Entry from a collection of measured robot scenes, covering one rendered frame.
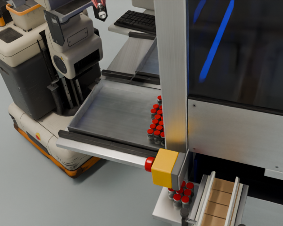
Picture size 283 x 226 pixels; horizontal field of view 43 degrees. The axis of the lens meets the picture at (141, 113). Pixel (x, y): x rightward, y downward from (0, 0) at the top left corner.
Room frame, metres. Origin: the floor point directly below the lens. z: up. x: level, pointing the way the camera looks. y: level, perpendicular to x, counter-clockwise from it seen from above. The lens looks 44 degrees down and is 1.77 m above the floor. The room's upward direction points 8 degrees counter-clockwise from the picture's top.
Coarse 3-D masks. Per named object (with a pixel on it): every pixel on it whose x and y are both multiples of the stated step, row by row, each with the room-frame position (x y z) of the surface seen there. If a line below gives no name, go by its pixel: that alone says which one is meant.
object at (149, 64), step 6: (156, 36) 1.33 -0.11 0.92; (156, 42) 1.32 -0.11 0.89; (150, 48) 1.26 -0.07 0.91; (156, 48) 1.29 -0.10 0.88; (150, 54) 1.25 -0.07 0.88; (156, 54) 1.24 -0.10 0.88; (144, 60) 1.19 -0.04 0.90; (150, 60) 1.21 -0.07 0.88; (156, 60) 1.20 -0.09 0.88; (138, 66) 1.13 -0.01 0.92; (144, 66) 1.17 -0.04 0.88; (150, 66) 1.17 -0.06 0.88; (156, 66) 1.16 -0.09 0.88; (138, 72) 1.10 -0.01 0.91; (144, 72) 1.09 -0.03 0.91; (150, 72) 1.13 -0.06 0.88; (156, 72) 1.13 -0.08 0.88
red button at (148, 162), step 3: (147, 159) 0.60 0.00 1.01; (150, 159) 0.59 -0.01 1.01; (153, 159) 0.59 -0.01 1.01; (147, 162) 0.59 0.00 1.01; (150, 162) 0.59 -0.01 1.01; (153, 162) 0.59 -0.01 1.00; (144, 165) 0.59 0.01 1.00; (147, 165) 0.58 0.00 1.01; (150, 165) 0.58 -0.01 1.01; (147, 168) 0.58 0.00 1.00; (150, 168) 0.57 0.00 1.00; (147, 171) 0.58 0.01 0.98; (150, 171) 0.57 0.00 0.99
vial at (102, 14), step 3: (99, 3) 1.05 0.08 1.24; (99, 6) 1.04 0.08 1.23; (102, 6) 1.04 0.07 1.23; (99, 9) 1.03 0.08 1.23; (102, 9) 1.03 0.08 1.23; (99, 12) 1.02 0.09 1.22; (102, 12) 1.02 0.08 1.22; (105, 12) 1.03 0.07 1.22; (99, 15) 1.02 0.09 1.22; (102, 15) 1.01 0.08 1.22; (105, 15) 1.02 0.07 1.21
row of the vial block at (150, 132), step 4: (160, 108) 0.87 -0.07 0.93; (160, 112) 0.85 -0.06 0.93; (156, 116) 0.84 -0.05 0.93; (160, 116) 0.83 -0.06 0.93; (152, 120) 0.82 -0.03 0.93; (156, 120) 0.82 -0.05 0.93; (160, 120) 0.83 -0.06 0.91; (152, 124) 0.80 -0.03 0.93; (156, 124) 0.81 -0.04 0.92; (152, 128) 0.79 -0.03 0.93; (148, 132) 0.77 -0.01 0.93; (152, 132) 0.77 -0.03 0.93; (148, 136) 0.77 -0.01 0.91; (152, 136) 0.77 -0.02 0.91; (148, 140) 0.77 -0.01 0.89; (152, 140) 0.77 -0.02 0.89
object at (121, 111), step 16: (96, 96) 1.03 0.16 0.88; (112, 96) 1.02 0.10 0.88; (128, 96) 1.00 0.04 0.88; (144, 96) 0.99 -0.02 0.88; (80, 112) 0.93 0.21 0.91; (96, 112) 0.94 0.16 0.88; (112, 112) 0.93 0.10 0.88; (128, 112) 0.92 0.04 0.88; (144, 112) 0.91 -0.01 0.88; (80, 128) 0.87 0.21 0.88; (96, 128) 0.86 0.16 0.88; (112, 128) 0.85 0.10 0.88; (128, 128) 0.84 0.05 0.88; (144, 128) 0.83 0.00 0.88; (128, 144) 0.76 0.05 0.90; (144, 144) 0.73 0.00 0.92; (160, 144) 0.75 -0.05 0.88
